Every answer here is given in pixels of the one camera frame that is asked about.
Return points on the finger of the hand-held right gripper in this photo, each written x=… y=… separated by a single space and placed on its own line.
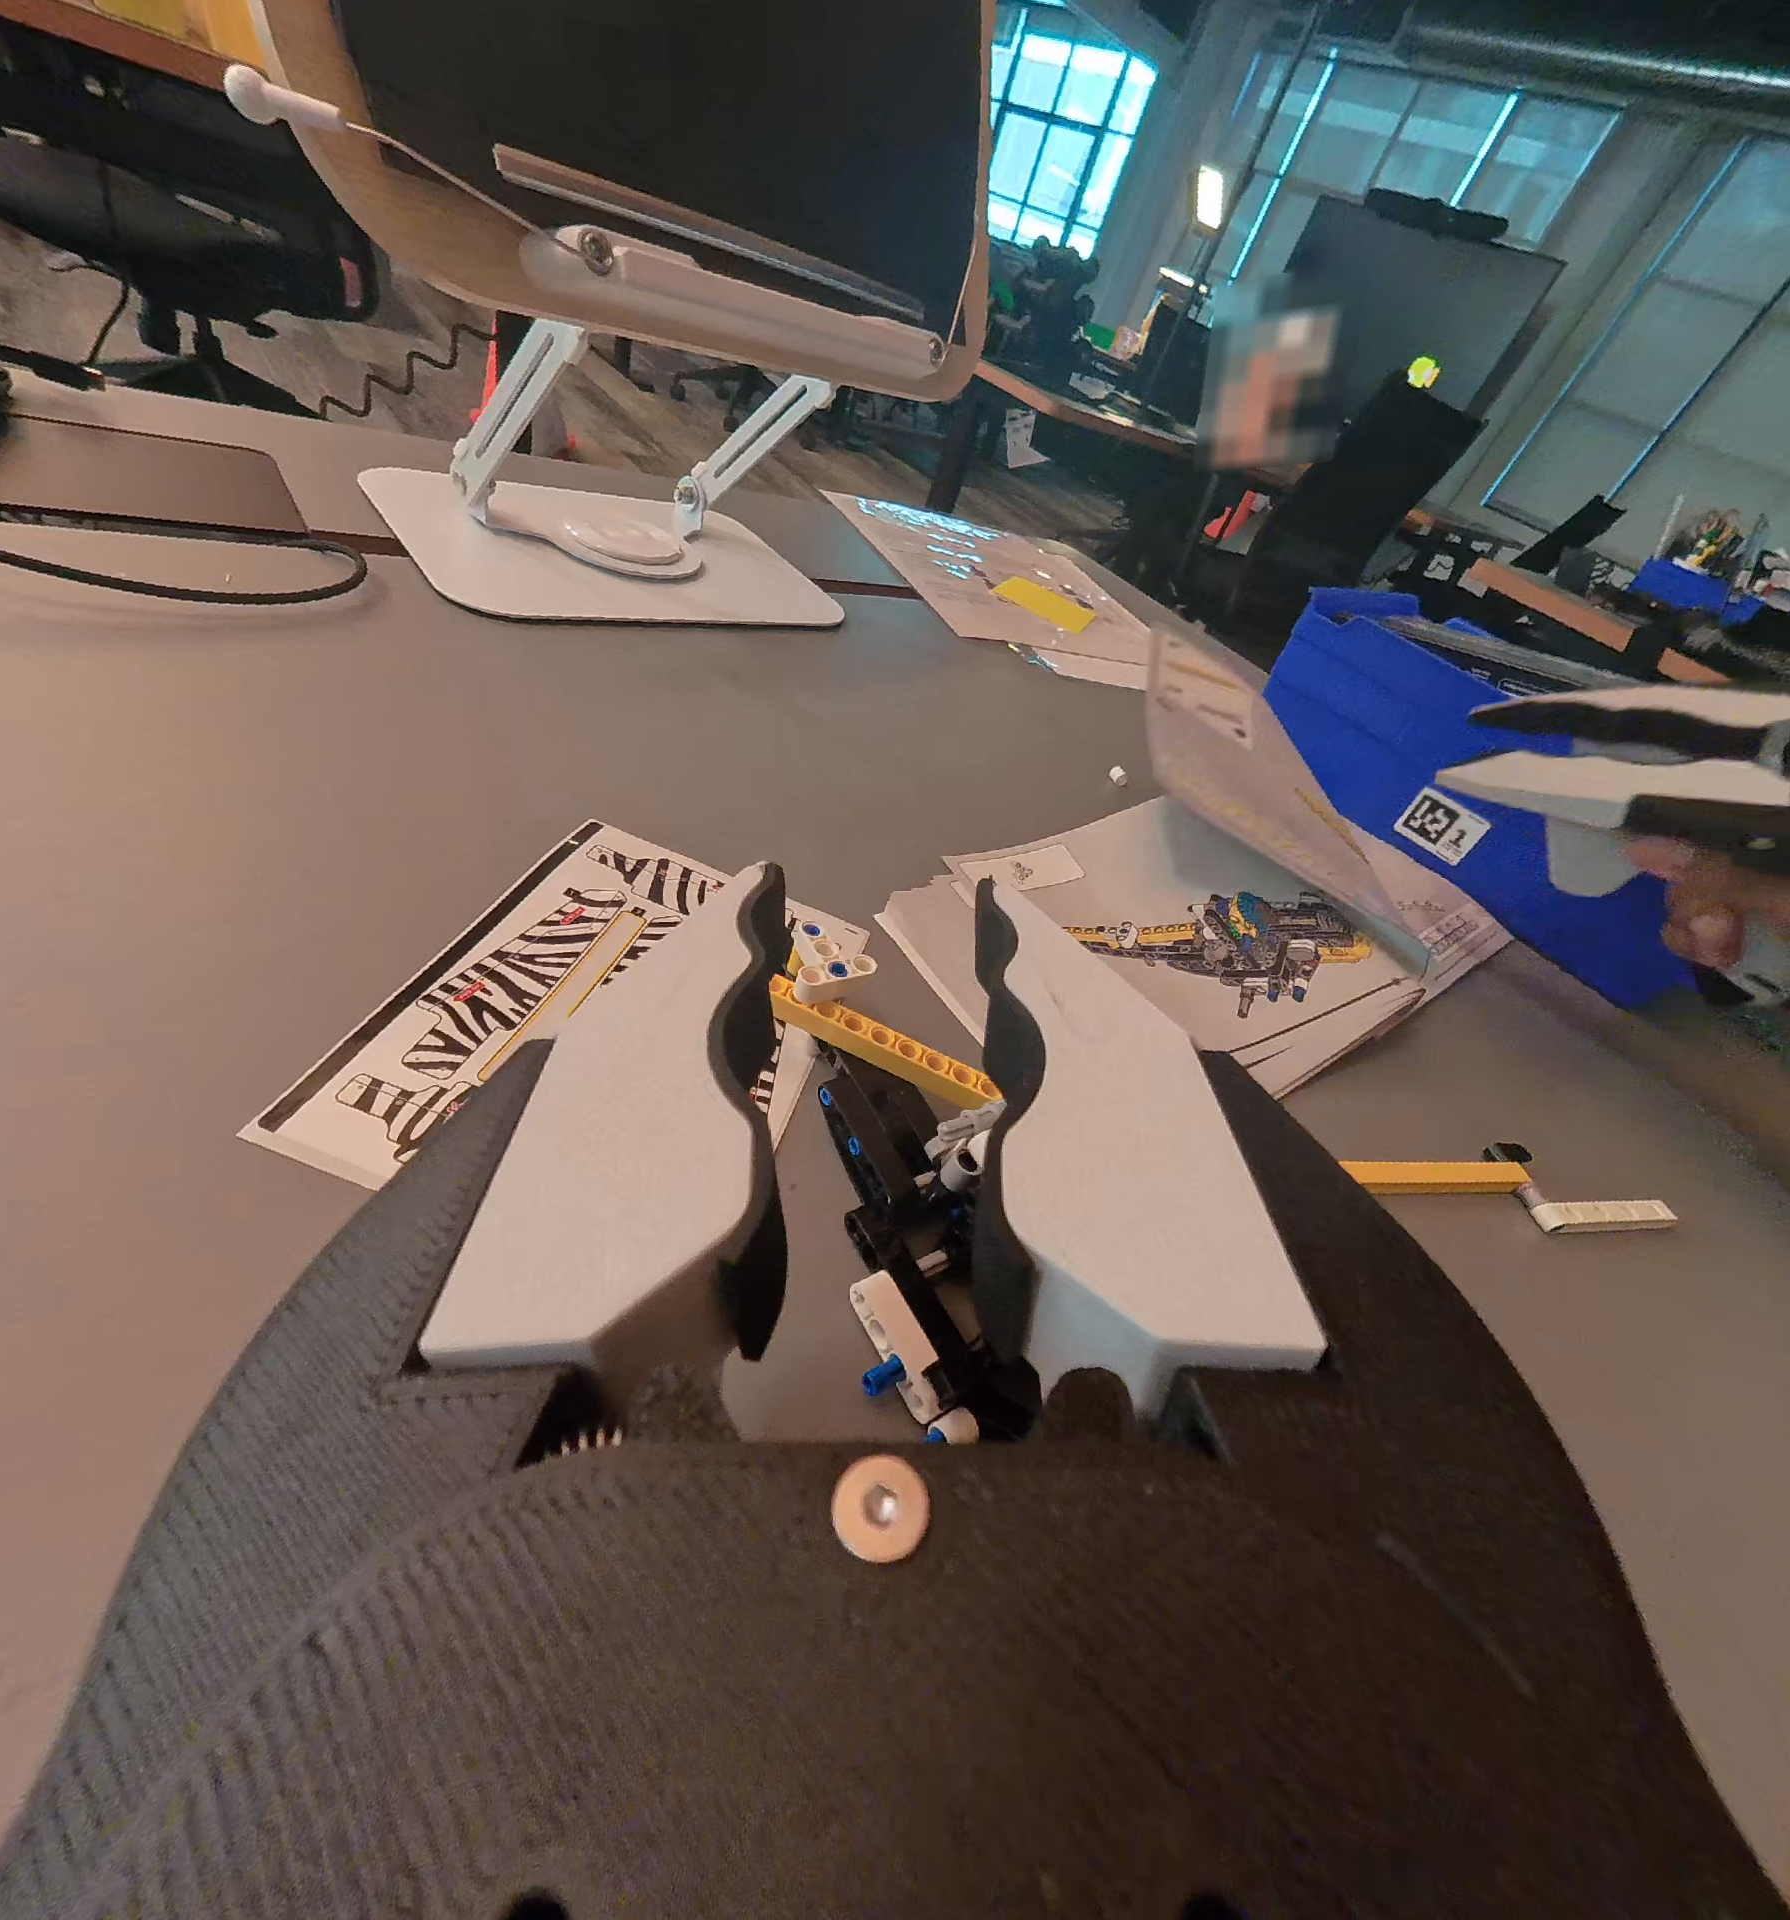
x=1675 y=727
x=1601 y=788

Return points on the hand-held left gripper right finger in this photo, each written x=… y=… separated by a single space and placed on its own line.
x=1147 y=1199

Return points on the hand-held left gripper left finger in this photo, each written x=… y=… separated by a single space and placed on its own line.
x=608 y=1140

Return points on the black lego assembly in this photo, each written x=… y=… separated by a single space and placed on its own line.
x=905 y=1199

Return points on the lego instruction booklet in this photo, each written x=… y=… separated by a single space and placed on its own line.
x=1288 y=961

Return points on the white angled lego piece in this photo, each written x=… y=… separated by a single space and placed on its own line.
x=830 y=961

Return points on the yellow and white lego beam assembly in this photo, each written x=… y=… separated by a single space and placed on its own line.
x=1437 y=1175

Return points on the long yellow lego beam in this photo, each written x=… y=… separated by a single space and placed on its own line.
x=897 y=1042

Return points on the person's right hand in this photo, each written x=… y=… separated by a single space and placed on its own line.
x=1702 y=929

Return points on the small blue bin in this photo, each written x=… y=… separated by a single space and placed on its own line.
x=1685 y=582

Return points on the zebra striped sticker sheet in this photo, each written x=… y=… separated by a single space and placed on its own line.
x=538 y=992

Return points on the large blue plastic bin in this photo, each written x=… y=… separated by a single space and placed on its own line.
x=1376 y=720

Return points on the black high-back chair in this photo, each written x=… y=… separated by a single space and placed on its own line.
x=1376 y=480

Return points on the black display panel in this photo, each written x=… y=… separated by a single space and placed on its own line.
x=1419 y=284

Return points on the wooden background desk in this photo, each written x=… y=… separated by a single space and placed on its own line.
x=1108 y=416

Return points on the clear plastic bag with papers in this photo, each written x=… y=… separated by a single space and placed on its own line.
x=984 y=565

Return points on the dark flat pad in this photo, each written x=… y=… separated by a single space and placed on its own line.
x=133 y=480

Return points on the large paned window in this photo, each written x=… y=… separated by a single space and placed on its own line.
x=1068 y=134

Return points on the black office chair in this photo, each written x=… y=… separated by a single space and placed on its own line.
x=133 y=227

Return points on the wood-edged black monitor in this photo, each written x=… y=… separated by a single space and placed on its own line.
x=686 y=106

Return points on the wooden bench with black frame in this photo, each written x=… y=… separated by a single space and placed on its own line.
x=1568 y=604

